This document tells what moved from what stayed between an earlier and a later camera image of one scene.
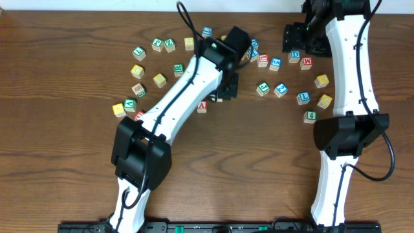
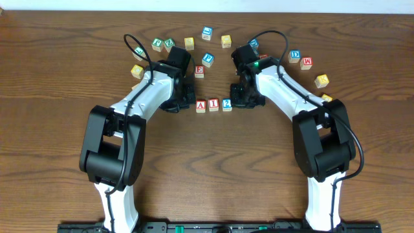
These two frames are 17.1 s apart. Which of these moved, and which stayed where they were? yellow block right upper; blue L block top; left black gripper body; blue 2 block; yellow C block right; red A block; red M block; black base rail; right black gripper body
Moved: right black gripper body; left black gripper body; blue 2 block
Stayed: red A block; black base rail; red M block; yellow C block right; blue L block top; yellow block right upper
